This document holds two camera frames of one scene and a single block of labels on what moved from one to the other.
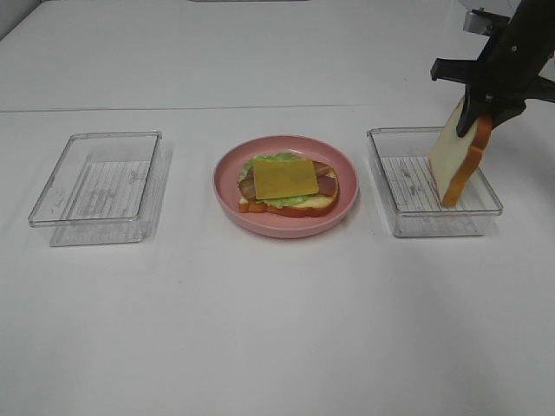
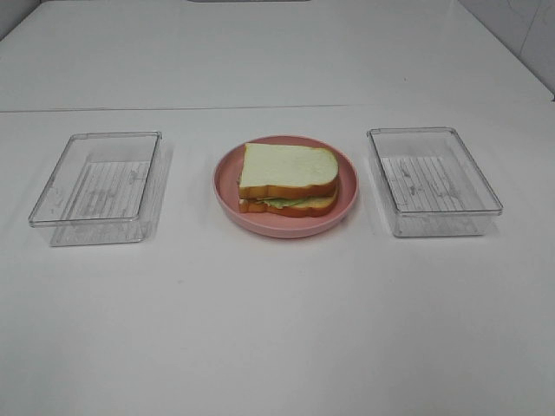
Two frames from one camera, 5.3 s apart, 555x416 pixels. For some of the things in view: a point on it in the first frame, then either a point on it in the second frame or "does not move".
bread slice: [313, 206] does not move
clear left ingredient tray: [107, 189] does not move
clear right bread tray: [404, 163] does not move
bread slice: [455, 158] → [287, 172]
